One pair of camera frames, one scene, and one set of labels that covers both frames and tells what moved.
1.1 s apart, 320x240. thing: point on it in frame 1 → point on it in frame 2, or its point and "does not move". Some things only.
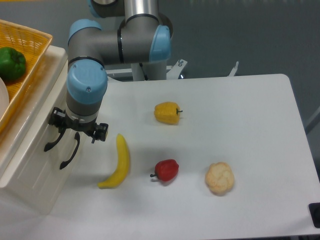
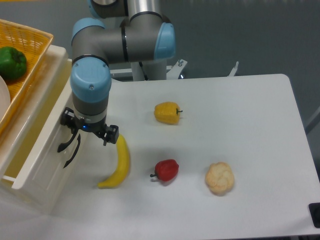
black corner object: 314,212 does not move
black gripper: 88,127 → 111,135
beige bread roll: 219,177 does not move
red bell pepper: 166,170 does not move
